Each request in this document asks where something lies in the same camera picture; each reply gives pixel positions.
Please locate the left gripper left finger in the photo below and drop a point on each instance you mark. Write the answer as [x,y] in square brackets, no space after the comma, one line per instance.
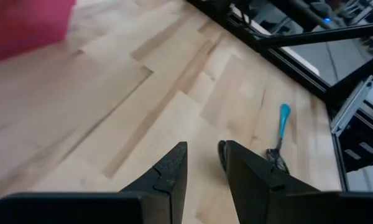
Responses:
[161,199]

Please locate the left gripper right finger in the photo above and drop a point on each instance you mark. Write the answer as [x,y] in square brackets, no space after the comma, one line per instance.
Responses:
[261,199]

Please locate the black box with labels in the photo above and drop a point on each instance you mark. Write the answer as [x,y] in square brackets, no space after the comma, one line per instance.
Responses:
[354,133]

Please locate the black metal beam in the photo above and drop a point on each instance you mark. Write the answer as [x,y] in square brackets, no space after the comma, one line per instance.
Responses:
[329,34]

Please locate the pink plastic bin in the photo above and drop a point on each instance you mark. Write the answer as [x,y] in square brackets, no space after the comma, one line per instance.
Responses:
[25,25]

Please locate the silver metal rail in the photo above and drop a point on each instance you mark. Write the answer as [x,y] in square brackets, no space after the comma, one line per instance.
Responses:
[351,107]

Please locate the black metal table frame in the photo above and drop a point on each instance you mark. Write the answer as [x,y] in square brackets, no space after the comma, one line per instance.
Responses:
[298,70]

